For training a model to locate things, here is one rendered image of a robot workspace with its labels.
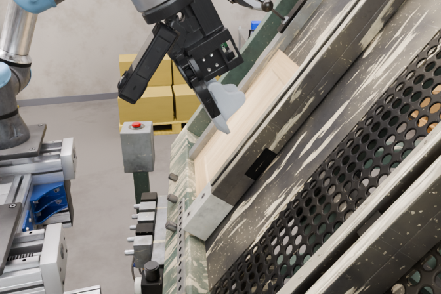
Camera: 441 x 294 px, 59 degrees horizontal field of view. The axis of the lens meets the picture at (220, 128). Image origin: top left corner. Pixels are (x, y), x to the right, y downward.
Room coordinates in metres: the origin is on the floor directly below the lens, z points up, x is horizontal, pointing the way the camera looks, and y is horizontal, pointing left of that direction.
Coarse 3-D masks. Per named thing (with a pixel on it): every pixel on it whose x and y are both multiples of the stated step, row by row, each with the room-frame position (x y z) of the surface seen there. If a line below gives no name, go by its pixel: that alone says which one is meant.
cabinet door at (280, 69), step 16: (272, 64) 1.23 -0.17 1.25; (288, 64) 1.11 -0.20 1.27; (256, 80) 1.26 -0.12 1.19; (272, 80) 1.14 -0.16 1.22; (288, 80) 1.04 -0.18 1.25; (256, 96) 1.17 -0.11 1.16; (272, 96) 1.06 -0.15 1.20; (240, 112) 1.19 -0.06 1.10; (256, 112) 1.08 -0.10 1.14; (240, 128) 1.10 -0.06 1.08; (208, 144) 1.23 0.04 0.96; (224, 144) 1.12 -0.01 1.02; (208, 160) 1.14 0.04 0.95; (224, 160) 1.03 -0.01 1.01; (208, 176) 1.05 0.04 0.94
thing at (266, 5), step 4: (264, 0) 1.24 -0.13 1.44; (268, 0) 1.24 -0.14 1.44; (264, 4) 1.23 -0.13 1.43; (268, 4) 1.23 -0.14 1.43; (272, 4) 1.24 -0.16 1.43; (264, 8) 1.23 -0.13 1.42; (268, 8) 1.23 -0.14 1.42; (272, 8) 1.24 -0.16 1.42; (276, 12) 1.27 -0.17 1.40; (280, 16) 1.28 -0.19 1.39; (284, 16) 1.31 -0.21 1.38; (284, 20) 1.29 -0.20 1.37
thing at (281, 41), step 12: (312, 0) 1.29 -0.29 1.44; (300, 12) 1.28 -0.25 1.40; (312, 12) 1.29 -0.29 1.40; (300, 24) 1.28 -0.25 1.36; (276, 36) 1.31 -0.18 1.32; (288, 36) 1.28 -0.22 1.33; (276, 48) 1.28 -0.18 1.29; (264, 60) 1.27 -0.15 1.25; (252, 72) 1.28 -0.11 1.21; (240, 84) 1.30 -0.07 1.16; (204, 132) 1.29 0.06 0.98; (204, 144) 1.26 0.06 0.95; (192, 156) 1.25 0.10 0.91
